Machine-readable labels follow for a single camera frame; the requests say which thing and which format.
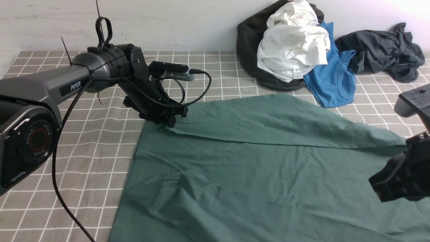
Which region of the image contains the grey checked tablecloth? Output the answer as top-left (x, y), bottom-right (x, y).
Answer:
top-left (0, 51), bottom-right (429, 242)

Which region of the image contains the green long-sleeve top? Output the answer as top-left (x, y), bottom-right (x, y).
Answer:
top-left (109, 94), bottom-right (429, 242)

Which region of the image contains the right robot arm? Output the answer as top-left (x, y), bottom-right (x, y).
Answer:
top-left (369, 84), bottom-right (430, 202)

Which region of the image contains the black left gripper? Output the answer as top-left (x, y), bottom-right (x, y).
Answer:
top-left (117, 45), bottom-right (188, 128)

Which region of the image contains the black garment in pile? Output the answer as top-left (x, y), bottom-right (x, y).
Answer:
top-left (236, 0), bottom-right (324, 91)

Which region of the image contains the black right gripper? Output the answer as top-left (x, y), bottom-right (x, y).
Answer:
top-left (369, 132), bottom-right (430, 203)

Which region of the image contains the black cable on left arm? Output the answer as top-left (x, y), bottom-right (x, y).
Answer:
top-left (51, 69), bottom-right (213, 242)

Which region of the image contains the dark grey crumpled garment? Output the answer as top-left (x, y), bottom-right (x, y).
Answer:
top-left (335, 23), bottom-right (425, 83)

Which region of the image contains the blue t-shirt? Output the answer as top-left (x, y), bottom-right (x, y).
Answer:
top-left (304, 22), bottom-right (356, 108)

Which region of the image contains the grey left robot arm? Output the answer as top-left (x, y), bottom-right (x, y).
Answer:
top-left (0, 44), bottom-right (188, 195)

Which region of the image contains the white garment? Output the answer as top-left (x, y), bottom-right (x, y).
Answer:
top-left (257, 0), bottom-right (331, 82)

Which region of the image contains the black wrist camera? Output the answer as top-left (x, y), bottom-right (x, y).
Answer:
top-left (148, 61), bottom-right (205, 82)

